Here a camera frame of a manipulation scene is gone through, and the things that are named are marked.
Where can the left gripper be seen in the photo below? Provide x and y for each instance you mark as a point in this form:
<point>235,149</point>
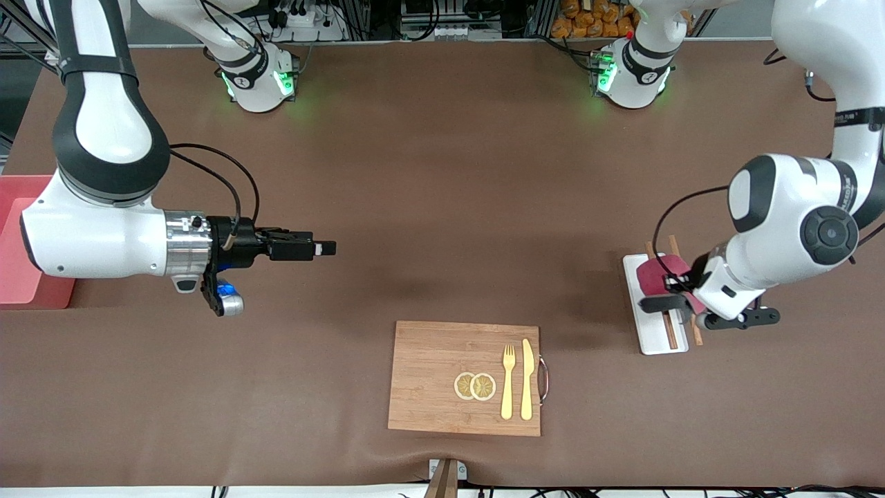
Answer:
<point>699,267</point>

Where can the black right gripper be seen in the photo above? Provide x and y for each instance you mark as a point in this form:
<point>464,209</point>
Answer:
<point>229,249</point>

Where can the pink microfibre cloth grey trim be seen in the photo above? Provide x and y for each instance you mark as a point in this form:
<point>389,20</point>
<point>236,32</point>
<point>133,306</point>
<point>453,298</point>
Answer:
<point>657,277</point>

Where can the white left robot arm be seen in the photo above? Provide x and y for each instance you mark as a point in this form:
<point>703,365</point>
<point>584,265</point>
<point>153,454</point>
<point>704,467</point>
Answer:
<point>781,207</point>

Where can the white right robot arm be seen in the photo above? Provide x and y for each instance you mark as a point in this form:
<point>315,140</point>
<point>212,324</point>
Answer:
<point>104,117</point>

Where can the white rectangular tray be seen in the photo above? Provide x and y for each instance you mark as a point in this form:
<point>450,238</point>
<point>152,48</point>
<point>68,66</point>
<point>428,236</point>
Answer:
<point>657,339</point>

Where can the brown table mat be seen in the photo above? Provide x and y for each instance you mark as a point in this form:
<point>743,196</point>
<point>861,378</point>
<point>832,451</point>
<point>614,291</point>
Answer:
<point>415,207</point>

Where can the yellow knife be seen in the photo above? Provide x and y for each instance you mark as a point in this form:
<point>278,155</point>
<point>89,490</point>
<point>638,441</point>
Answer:
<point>527,380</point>

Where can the wooden cutting board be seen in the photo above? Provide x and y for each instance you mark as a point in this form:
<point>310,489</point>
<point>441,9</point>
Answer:
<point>435,373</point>

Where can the yellow fork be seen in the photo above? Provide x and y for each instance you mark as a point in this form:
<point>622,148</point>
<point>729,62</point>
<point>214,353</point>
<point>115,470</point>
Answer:
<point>507,387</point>

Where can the lemon slice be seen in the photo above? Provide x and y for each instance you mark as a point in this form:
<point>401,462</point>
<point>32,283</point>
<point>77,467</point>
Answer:
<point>484,386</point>
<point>462,386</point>

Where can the white power strip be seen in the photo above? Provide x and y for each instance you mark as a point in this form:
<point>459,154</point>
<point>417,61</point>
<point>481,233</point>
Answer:
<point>304,21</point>

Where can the pink plastic bin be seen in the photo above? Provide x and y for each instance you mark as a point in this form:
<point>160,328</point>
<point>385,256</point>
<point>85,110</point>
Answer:
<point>34,294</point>

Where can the white socket strip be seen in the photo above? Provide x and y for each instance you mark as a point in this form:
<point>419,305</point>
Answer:
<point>453,32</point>

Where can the orange snack bags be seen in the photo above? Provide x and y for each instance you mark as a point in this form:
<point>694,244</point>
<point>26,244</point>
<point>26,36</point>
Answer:
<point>588,24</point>

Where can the grey bracket with brown bar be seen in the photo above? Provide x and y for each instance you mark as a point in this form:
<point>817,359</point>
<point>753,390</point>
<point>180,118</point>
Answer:
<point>446,477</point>

